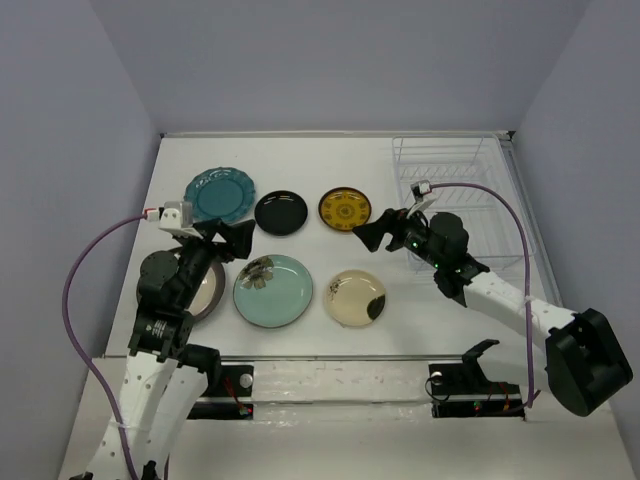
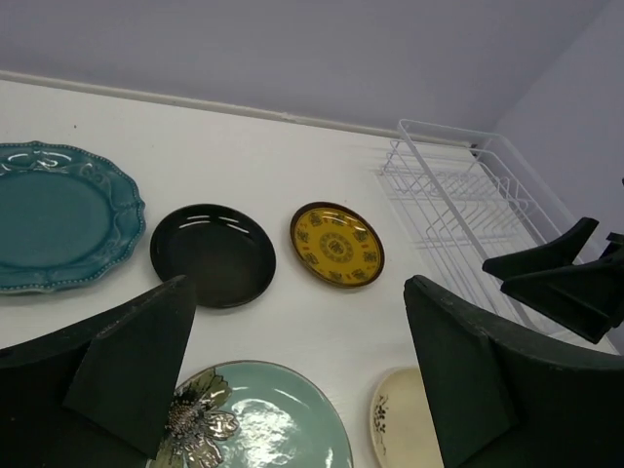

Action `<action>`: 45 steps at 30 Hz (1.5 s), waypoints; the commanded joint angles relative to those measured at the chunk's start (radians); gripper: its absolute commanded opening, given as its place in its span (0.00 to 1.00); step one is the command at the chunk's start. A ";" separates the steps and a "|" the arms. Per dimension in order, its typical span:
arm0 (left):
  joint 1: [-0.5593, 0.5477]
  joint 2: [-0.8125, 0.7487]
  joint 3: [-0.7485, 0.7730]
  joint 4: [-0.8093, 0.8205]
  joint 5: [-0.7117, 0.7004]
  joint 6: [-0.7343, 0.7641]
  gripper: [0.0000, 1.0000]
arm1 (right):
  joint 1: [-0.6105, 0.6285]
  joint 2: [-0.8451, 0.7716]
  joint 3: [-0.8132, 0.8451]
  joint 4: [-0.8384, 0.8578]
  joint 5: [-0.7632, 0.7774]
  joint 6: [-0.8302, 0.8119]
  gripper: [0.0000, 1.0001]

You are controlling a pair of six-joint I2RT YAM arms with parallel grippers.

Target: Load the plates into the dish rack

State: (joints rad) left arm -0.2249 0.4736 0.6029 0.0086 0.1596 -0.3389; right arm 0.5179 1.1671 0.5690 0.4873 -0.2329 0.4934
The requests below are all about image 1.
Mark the silver rimmed plate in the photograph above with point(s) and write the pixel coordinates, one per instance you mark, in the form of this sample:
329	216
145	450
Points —
197	297

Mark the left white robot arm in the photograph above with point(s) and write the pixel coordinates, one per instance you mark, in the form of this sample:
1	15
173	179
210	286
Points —
165	374

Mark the yellow patterned plate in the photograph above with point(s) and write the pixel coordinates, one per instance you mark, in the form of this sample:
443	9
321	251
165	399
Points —
343	208

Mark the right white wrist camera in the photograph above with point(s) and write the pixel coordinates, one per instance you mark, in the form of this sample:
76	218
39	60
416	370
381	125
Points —
423	196

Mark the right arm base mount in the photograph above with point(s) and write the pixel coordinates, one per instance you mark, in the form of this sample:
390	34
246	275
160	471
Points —
462	390

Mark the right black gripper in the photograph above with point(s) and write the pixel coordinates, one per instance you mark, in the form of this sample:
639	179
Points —
392	221

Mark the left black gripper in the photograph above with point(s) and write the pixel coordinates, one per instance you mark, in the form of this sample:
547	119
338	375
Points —
238	241

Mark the teal scalloped plate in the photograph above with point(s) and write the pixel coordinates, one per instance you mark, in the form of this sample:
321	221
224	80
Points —
223	193

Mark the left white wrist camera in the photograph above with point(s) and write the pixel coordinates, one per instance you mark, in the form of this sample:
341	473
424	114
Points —
174	217

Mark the white wire dish rack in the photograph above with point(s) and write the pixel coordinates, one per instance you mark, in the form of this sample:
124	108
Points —
480	190

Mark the beige ink-painted plate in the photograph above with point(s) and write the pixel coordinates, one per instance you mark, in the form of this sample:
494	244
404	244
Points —
355	298

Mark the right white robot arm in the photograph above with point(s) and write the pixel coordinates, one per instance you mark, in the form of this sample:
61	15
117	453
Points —
585	364

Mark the light blue floral plate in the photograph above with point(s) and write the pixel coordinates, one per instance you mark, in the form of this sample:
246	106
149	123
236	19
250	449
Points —
273	291

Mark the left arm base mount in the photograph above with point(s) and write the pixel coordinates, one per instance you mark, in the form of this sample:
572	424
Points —
230	399

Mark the black plate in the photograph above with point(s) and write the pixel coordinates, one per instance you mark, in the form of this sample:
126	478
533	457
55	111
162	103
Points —
281	213

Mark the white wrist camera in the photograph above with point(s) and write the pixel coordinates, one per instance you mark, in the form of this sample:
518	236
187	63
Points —
423	196
174	217

